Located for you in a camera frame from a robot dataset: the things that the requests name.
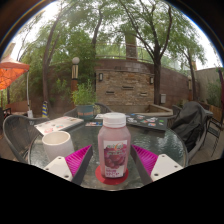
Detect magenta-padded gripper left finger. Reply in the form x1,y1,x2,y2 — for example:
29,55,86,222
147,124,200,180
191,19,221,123
43,144,94,186

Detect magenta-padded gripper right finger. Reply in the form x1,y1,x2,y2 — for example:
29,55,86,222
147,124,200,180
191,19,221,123
129,144,184,186

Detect pink juice bottle white cap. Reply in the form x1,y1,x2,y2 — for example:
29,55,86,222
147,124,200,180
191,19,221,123
97,112,132,179

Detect white cylindrical cup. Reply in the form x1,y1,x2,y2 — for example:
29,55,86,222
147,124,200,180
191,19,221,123
41,130,75,163

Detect dark laptop with stickers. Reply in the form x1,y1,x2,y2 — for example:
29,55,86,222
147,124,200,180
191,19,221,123
125,113,169,132

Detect small colourful card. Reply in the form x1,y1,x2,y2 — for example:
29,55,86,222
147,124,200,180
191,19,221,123
84,121,104,128

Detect silver laptop with stickers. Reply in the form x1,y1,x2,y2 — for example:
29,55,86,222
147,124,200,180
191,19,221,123
34,115,85,136

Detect black jacket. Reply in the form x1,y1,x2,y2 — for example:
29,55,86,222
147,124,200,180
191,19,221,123
170,101,209,153

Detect wicker chair behind plant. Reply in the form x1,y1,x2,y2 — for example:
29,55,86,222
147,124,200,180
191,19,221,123
63,102,114,119

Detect blue yellow striped cone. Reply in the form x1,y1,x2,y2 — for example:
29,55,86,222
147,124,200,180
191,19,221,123
41,100,49,119

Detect green plant in blue pot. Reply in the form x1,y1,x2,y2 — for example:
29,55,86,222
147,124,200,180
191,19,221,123
71,79,98,121

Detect grey wicker armchair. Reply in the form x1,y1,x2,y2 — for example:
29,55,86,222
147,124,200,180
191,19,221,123
2,114,51,164

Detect black metal patio chair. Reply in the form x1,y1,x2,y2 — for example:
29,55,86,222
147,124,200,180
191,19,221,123
206,114,224,158

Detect orange patio umbrella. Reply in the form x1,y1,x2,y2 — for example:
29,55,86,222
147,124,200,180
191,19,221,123
0,54,30,91

